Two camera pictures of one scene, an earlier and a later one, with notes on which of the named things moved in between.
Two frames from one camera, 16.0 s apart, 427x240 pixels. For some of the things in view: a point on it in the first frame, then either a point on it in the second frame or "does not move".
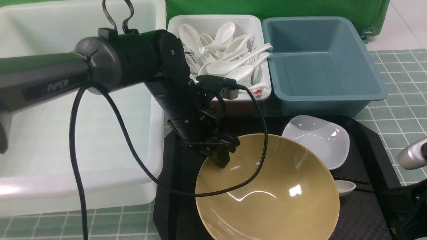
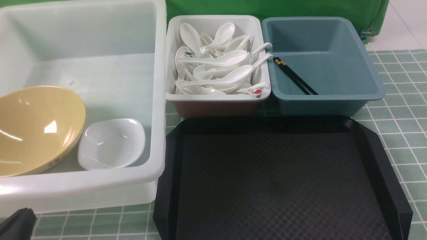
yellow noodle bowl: x=294 y=196 -> x=39 y=126
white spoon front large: x=245 y=73 does not move
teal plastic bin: x=320 y=67 does not move
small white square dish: x=329 y=141 -> x=110 y=143
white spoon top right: x=225 y=33 does not move
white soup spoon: x=344 y=187 -> x=231 y=58
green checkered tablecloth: x=400 y=120 does not move
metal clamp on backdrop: x=365 y=32 does not move
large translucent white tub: x=36 y=176 does not move
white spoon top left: x=189 y=37 does not move
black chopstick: x=352 y=180 -> x=308 y=88
